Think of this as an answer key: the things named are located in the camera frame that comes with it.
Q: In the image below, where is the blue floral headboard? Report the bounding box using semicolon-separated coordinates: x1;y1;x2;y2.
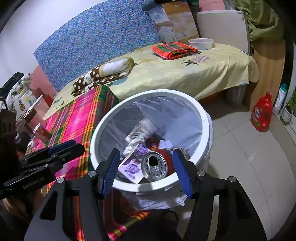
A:
34;1;161;91

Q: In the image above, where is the translucent trash bag liner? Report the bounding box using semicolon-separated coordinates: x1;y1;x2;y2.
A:
90;89;213;210

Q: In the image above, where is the yellow bed sheet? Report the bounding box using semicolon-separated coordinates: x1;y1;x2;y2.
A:
44;43;259;119

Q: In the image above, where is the pink storage box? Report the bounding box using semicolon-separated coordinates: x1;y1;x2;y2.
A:
16;94;54;130

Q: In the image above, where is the patterned paper cup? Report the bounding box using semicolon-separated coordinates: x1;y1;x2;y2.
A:
123;138;140;157
125;118;158;143

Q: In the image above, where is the wooden board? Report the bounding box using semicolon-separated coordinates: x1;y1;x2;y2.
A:
248;39;285;110

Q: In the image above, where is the pink brown milk carton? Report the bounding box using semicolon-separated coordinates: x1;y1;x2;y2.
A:
33;123;52;144

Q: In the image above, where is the small potted plant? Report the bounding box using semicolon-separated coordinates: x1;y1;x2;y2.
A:
281;90;296;123

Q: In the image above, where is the white plastic bowl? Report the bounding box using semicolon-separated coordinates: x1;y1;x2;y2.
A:
188;38;214;50

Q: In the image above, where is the pineapple print bedding bundle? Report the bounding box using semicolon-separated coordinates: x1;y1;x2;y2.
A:
6;73;37;121

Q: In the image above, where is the pink plaid tablecloth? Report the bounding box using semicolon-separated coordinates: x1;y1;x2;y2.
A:
26;85;149;240

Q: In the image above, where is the folded red plaid cloth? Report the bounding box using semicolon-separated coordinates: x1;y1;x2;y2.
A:
152;42;199;60

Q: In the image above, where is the white teal bottle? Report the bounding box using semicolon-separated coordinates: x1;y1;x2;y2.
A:
273;83;287;115

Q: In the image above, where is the pink brown tumbler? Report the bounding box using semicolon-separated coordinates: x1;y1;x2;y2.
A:
24;108;46;135

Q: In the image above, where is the white round trash bin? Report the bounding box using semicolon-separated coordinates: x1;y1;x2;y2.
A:
89;89;212;193

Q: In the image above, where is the cardboard bedding box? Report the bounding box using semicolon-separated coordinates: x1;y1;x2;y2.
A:
142;1;199;44

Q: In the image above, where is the purple milk carton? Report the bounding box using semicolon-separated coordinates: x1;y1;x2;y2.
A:
118;144;151;184

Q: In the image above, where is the red soda can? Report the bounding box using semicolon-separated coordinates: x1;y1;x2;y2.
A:
141;148;176;182

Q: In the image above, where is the red detergent bottle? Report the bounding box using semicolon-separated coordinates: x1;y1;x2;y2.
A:
250;90;273;133

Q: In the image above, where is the black clothing on bundle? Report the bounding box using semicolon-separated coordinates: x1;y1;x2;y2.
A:
1;72;24;93

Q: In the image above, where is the person left hand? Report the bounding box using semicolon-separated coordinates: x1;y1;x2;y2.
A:
2;189;44;218

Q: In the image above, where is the brown polka dot blanket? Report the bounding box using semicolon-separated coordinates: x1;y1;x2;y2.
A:
71;57;135;97

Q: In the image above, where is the green curtain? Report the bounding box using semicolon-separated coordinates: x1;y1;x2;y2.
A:
232;0;285;42

